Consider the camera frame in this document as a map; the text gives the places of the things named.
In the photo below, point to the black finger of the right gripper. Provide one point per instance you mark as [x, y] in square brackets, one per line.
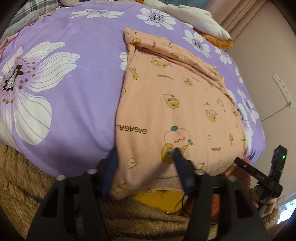
[247, 168]

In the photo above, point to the purple floral bed sheet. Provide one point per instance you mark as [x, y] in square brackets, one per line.
[61, 80]

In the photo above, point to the grey folded garment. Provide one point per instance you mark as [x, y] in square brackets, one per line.
[27, 20]

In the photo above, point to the white power strip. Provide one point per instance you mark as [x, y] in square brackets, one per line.
[283, 89]

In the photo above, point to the peach cartoon print garment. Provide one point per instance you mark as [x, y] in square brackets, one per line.
[171, 99]

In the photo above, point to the pink curtain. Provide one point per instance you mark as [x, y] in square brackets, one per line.
[234, 15]

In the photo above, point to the pink garment at bed edge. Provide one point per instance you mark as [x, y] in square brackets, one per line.
[5, 43]

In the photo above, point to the white goose plush toy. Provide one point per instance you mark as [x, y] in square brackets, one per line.
[200, 19]

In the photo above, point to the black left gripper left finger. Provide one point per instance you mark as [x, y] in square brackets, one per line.
[94, 185]

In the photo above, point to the plaid pillow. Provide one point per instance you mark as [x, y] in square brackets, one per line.
[40, 6]

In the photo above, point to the person's right hand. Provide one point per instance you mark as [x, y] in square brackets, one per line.
[269, 203]

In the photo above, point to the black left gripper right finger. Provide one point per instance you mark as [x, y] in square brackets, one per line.
[197, 185]

